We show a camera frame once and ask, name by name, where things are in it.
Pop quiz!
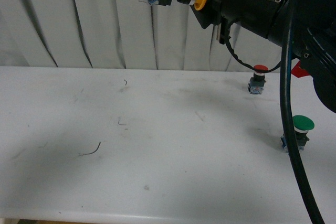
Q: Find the thick black cable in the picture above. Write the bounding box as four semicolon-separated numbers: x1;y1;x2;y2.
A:
279;0;326;224

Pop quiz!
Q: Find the curved black wire piece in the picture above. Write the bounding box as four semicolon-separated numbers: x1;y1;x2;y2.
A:
79;141;102;156

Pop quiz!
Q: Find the green push button switch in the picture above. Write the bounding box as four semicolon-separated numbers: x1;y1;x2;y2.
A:
292;115;315;152

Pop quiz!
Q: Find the red push button switch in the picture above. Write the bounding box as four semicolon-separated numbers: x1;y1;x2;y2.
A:
248;65;268;94

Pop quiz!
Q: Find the thin black coiled cable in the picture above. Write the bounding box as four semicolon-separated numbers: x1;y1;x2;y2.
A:
224;19;283;74

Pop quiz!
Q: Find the white pleated curtain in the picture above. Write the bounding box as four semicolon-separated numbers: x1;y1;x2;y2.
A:
0;0;302;72

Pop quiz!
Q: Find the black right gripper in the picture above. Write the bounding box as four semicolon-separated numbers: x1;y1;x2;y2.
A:
192;0;289;45

